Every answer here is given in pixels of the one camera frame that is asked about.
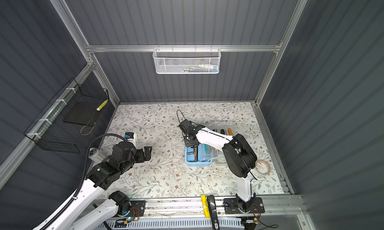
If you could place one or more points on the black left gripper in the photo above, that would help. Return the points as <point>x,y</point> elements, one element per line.
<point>147,152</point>

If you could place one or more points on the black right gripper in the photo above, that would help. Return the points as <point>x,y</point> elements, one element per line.
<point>187,144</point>

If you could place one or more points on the blue clear plastic tool box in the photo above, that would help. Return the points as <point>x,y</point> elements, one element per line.
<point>200,144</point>

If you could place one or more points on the teal utility knife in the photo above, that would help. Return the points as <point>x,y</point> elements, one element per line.
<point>209,151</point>

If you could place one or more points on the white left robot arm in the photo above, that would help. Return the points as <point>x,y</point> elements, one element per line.
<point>94,183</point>

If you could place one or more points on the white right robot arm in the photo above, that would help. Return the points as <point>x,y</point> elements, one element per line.
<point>240,157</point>

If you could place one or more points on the black pad in basket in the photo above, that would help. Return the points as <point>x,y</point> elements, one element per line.
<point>84,114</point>

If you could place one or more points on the white wire mesh basket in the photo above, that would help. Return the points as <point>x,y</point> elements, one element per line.
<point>187,62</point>

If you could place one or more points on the black handle on rail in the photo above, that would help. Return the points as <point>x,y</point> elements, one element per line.
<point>213,212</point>

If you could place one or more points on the yellow marker on rail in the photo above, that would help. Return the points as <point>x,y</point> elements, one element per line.
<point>205,206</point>

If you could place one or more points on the black wire mesh basket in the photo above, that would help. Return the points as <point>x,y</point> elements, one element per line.
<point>50,133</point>

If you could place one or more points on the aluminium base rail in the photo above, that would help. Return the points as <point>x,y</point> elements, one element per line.
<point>266,212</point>

